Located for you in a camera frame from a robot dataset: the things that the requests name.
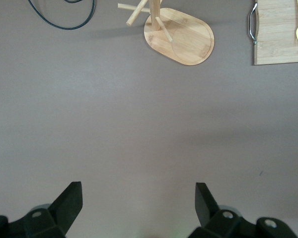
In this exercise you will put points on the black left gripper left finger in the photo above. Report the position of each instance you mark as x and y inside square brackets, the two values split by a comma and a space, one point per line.
[52, 218]

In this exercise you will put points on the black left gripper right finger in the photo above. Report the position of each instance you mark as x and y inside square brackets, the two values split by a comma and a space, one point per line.
[221, 223]

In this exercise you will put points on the wooden cup rack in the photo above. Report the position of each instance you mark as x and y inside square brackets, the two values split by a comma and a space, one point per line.
[188, 42]

